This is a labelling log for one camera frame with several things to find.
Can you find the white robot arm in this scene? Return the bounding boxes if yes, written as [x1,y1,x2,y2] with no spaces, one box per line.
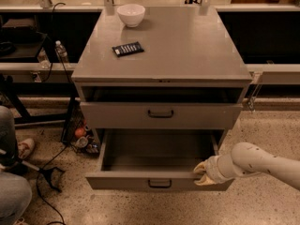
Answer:
[193,142,300,190]

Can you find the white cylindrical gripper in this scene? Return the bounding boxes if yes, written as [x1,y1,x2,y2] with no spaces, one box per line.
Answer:
[193,156,232,186]

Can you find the grey trouser leg upper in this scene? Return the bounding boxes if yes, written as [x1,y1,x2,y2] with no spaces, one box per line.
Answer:
[0,106,18,167]

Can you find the white ceramic bowl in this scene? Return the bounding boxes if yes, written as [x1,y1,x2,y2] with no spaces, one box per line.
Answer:
[117,4,145,27]

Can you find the black floor cable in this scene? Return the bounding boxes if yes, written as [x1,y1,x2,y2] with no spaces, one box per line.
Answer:
[35,143,69,225]

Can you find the orange ball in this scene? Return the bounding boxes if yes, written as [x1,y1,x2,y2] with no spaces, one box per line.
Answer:
[74,127,86,138]

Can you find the grey metal drawer cabinet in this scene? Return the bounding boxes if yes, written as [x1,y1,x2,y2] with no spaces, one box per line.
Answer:
[71,5,253,148]

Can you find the white sneaker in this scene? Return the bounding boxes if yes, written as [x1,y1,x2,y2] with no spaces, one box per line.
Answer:
[18,138,35,159]

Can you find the black side table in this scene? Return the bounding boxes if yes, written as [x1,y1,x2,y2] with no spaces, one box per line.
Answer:
[0,17,48,63]

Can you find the grey top drawer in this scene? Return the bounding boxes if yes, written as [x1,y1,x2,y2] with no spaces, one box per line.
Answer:
[81,102,242,129]

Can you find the clear plastic water bottle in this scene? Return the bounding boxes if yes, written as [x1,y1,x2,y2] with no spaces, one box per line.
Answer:
[55,40,69,65]

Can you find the grey drawer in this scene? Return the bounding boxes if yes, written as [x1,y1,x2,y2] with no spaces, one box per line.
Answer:
[85,129,232,192]
[81,102,242,129]

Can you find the black wire basket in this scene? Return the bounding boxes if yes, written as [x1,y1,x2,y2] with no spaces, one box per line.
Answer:
[60,98,82,145]

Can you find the black grabber tool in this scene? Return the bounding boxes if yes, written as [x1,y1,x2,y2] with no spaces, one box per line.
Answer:
[11,156,64,192]

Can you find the black snack bar packet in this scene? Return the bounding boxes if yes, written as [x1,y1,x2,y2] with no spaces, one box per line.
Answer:
[112,41,144,57]

